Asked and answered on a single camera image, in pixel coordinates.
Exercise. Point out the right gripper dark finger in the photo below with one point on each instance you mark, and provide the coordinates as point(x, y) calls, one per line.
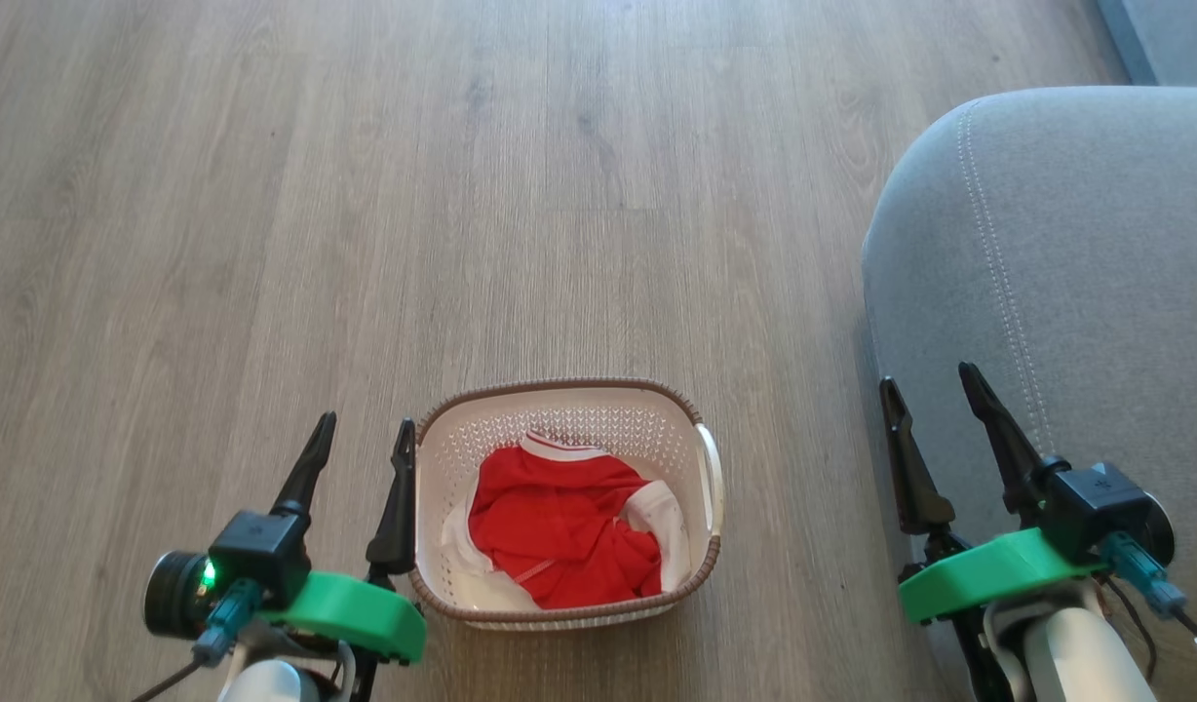
point(915, 478)
point(1008, 448)

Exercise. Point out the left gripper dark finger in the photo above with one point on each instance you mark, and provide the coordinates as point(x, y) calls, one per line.
point(399, 517)
point(306, 473)

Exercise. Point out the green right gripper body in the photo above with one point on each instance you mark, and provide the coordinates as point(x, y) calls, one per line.
point(988, 575)

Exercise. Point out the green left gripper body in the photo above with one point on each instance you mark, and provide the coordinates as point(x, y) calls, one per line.
point(365, 609)

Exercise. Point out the red shirt with white trim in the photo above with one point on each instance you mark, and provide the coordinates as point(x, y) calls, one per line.
point(559, 526)

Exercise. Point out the left arm white grey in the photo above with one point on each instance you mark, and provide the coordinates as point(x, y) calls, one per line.
point(267, 682)

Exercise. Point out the right arm white grey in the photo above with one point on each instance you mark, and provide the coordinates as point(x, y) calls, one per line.
point(1076, 653)

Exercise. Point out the grey fabric sofa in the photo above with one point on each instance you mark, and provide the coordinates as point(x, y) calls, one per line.
point(1096, 244)

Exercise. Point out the white laundry basket brown rim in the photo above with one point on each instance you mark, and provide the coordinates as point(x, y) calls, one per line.
point(559, 419)

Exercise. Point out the grey blue furniture panel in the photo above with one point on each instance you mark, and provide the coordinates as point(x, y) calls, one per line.
point(1178, 34)

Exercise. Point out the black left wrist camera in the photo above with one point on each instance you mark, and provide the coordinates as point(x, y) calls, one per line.
point(257, 551)

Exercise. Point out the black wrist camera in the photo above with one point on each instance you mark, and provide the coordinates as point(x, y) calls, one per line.
point(257, 551)
point(1096, 507)

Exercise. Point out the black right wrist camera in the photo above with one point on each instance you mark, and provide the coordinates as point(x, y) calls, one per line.
point(1096, 507)

